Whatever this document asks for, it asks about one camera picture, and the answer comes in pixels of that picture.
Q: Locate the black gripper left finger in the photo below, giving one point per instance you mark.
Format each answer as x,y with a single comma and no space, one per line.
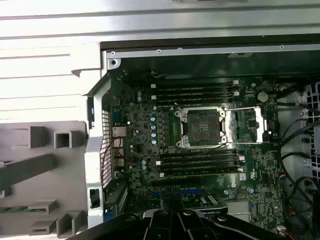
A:
120,230

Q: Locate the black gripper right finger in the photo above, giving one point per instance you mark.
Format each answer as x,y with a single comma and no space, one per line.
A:
225,230

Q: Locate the metal socket cover frame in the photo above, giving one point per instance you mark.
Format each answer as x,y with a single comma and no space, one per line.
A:
260,125

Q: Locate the CPU socket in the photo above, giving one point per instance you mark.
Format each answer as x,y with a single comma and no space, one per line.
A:
200,125

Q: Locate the silver finned heatsink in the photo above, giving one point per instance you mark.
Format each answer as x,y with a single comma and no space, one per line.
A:
237,208

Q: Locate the bank of four RAM slots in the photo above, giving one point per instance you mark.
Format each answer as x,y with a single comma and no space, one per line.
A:
200,165
195,91

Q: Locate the black expansion slot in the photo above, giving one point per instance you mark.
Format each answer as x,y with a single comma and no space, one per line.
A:
175,181

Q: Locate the green motherboard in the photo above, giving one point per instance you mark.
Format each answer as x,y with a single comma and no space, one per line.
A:
265,172

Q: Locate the grey parts rack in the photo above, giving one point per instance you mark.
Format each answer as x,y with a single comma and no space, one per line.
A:
65,175

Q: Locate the black and silver PC case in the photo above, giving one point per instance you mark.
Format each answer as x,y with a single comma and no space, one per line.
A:
93,155

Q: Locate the green RAM stick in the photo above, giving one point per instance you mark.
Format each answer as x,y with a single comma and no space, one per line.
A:
15,210

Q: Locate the silver coin cell battery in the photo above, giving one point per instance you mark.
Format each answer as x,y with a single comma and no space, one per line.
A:
262,96

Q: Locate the perforated metal drive cage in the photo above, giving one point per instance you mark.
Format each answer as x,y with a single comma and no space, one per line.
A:
312,100

